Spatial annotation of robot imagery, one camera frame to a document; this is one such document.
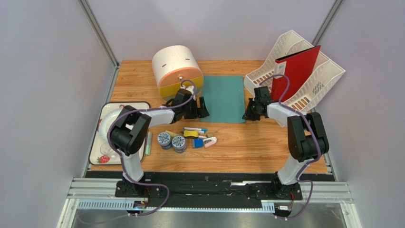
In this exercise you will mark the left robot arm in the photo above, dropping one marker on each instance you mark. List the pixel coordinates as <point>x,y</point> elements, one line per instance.
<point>129,130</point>

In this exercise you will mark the white blue marker pen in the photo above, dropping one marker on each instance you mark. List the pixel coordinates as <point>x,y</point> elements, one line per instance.
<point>195,129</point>

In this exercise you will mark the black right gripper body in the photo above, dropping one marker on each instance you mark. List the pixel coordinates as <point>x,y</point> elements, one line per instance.
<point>253,109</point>

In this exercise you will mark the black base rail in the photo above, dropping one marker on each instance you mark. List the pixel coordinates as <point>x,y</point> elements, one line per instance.
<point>208,190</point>

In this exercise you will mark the blue patterned tape roll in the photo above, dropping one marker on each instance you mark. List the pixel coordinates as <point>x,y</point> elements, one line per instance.
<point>179,144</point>
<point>164,140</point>

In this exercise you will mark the strawberry pattern tray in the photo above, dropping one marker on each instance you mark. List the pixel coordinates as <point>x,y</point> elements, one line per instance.
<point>101,153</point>

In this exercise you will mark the light green pen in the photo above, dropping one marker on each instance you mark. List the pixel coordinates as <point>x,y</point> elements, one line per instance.
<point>148,143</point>

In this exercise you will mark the teal file folder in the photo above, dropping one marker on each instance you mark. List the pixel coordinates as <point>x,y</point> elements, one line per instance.
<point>224,98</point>

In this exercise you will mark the white plastic file rack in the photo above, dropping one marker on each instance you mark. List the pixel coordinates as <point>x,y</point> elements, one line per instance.
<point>324,75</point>

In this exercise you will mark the round drawer storage box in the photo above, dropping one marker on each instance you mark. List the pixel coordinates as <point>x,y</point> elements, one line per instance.
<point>171,66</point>

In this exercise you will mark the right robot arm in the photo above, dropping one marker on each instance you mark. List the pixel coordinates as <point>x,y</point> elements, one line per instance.
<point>307,138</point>

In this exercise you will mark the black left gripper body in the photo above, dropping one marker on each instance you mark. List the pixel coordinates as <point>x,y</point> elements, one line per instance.
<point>190,111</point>

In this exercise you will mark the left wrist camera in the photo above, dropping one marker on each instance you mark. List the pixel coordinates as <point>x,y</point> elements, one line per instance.
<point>191,89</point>

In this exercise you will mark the yellow bone-shaped eraser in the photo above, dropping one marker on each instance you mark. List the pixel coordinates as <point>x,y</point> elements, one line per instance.
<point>190,134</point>

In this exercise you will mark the red file folder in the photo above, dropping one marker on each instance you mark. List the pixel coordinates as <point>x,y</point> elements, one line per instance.
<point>297,67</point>

